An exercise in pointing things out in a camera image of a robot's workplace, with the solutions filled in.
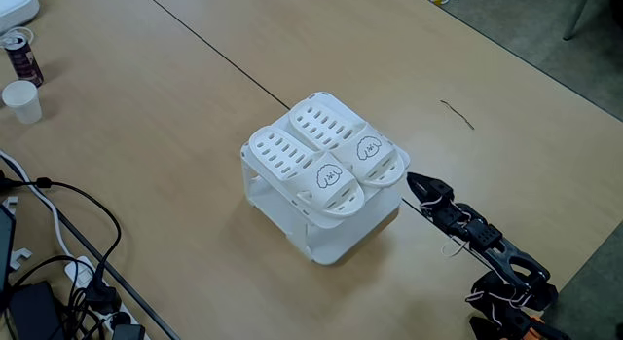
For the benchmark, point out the white slipper with dog print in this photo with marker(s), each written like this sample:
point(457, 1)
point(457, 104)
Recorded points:
point(340, 135)
point(302, 174)

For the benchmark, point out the white plastic shoe rack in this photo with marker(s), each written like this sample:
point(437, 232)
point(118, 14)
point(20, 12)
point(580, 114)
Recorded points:
point(340, 238)

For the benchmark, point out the grey chair leg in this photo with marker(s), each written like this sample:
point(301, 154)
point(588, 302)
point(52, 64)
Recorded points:
point(576, 18)

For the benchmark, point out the black plug adapter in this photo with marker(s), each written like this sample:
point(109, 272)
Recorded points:
point(127, 332)

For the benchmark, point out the black power plug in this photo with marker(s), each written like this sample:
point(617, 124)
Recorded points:
point(102, 298)

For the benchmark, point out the white power strip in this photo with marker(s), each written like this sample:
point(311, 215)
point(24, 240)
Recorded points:
point(78, 272)

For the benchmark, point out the black power brick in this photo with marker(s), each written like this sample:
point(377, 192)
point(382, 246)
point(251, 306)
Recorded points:
point(34, 313)

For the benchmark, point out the white paper cup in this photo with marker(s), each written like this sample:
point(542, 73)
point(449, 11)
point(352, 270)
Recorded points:
point(23, 103)

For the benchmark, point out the dark purple drink can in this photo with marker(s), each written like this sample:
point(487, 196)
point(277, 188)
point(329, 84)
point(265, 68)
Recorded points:
point(24, 62)

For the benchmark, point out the white rounded device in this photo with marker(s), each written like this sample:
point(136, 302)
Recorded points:
point(14, 6)

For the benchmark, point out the small white plastic bracket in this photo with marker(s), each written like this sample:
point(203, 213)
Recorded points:
point(10, 201)
point(19, 256)

